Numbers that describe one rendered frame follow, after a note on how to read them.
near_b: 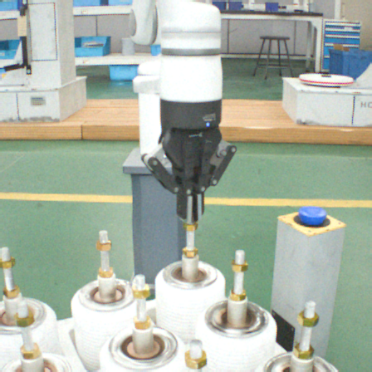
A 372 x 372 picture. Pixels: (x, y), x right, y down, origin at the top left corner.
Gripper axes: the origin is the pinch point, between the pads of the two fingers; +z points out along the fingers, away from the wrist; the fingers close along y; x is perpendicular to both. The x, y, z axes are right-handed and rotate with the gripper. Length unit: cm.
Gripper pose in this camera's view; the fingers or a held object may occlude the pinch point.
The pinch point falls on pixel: (190, 206)
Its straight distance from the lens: 61.6
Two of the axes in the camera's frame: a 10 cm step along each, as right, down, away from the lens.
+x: -5.1, -2.8, 8.1
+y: 8.6, -1.7, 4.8
